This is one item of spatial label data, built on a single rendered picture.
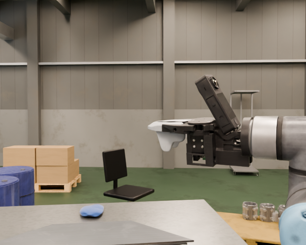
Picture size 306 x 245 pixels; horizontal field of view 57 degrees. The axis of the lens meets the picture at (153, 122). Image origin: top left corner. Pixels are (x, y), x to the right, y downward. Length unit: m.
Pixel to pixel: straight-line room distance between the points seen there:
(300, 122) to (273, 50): 7.90
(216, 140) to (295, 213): 0.22
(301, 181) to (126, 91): 7.46
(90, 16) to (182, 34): 2.59
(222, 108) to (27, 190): 3.32
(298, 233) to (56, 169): 5.45
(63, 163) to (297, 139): 5.29
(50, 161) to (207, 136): 5.26
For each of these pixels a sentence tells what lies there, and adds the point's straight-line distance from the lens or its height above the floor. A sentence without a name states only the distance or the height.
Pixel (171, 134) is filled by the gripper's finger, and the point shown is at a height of 1.44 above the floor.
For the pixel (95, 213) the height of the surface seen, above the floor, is 1.07.
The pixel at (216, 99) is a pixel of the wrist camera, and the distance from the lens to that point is 0.52.
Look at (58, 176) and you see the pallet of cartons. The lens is 5.72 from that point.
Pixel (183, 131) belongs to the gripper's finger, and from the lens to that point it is 0.52.
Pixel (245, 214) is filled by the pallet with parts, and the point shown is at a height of 0.20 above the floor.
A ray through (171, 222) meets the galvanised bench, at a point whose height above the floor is 1.05.
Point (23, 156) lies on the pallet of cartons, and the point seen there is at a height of 0.68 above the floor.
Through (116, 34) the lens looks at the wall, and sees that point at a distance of 8.18.
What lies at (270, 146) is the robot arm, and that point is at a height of 1.42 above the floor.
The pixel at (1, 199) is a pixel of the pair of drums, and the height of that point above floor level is 0.68.
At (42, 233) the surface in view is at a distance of 1.09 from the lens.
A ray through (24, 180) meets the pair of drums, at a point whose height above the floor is 0.71.
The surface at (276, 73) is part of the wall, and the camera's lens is 8.31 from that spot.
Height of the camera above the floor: 1.48
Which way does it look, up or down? 2 degrees down
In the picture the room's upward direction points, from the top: straight up
